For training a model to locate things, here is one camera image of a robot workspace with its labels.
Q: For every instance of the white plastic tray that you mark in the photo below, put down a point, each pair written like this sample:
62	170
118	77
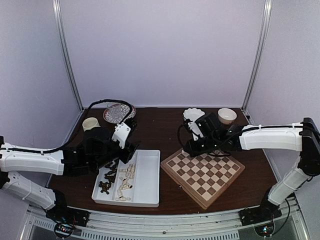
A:
134	184

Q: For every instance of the right aluminium frame post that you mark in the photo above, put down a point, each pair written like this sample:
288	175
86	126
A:
263	35

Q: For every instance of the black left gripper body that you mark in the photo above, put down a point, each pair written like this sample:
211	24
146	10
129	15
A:
101	161

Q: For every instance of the clear drinking glass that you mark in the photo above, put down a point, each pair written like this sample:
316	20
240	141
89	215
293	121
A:
114	110

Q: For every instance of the patterned brown plate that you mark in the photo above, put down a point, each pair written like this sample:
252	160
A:
126	113

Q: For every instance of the white scalloped bowl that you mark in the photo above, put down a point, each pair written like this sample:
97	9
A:
192	114

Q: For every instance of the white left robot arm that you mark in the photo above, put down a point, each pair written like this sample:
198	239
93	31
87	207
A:
14	159

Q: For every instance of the cream ceramic mug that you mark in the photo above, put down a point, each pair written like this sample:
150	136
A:
90	123

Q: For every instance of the aluminium frame post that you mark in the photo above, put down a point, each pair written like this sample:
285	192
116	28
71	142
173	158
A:
263	35
66	57

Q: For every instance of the left aluminium frame post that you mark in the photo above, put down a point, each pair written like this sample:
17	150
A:
66	57

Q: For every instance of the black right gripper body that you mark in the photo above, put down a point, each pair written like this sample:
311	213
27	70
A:
210	145

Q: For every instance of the cream round bowl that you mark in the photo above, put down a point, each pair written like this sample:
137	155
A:
226	116

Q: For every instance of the light chess pieces pile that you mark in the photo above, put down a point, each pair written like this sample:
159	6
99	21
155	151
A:
125	183

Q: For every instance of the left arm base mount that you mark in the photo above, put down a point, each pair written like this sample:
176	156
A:
73	217

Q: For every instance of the dark chess pieces pile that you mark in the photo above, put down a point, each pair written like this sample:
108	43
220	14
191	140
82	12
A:
109	177

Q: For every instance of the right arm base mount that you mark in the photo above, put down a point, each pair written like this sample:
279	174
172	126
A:
251	216

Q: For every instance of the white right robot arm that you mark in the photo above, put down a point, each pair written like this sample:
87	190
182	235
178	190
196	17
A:
302	137

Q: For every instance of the wooden chess board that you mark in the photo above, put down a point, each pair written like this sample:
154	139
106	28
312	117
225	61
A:
204	178

